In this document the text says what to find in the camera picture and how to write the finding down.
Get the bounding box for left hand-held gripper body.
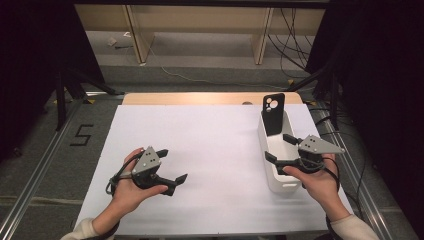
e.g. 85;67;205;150
131;146;165;190

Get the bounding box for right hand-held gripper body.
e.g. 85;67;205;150
295;134;346;174

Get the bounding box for white plastic box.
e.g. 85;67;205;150
257;109;305;195

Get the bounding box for black phone case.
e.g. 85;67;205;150
261;92;286;137

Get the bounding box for person's left hand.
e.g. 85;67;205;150
108;148;169;219

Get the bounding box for person's right hand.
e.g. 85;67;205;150
283;153;346;218

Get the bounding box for black metal stand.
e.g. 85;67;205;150
54;66;126;132
285;63;342;132

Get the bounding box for dark curtain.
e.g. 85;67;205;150
305;0;424;234
0;0;105;163

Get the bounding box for light wooden shelf unit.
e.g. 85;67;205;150
74;4;326;66

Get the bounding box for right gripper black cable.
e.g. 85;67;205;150
321;156;342;192

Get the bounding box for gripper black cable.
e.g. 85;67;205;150
105;155;135;197
321;156;342;192

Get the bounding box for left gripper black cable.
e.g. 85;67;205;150
105;155;135;197

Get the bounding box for aluminium floor rail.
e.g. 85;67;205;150
318;106;395;240
0;99;85;240

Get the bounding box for white floor cable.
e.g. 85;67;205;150
146;43;288;91

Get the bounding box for bundle of black floor cables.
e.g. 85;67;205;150
267;8;322;80

